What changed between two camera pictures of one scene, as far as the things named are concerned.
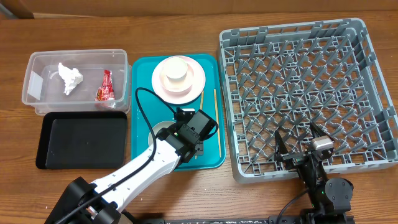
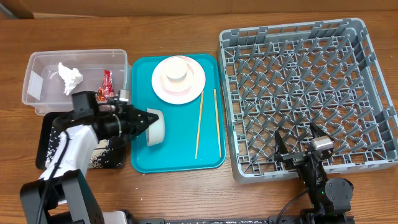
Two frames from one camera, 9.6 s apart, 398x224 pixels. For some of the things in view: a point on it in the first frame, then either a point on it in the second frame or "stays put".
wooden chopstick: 217,121 stays put
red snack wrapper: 106,91 stays put
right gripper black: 294,158 stays put
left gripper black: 199,146 → 129,111
